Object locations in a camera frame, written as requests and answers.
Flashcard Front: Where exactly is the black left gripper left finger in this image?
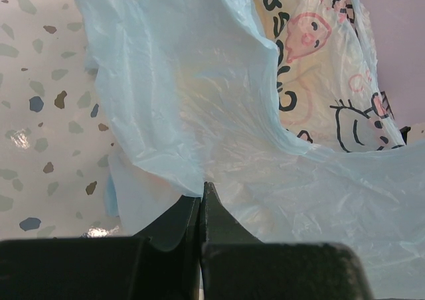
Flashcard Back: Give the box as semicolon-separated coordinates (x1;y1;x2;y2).
1;196;201;299

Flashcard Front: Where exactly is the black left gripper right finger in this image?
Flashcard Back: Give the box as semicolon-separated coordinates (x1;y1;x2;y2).
199;183;374;299

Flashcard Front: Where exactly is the light blue plastic bag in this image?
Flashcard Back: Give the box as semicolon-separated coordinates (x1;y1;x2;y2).
75;0;424;299

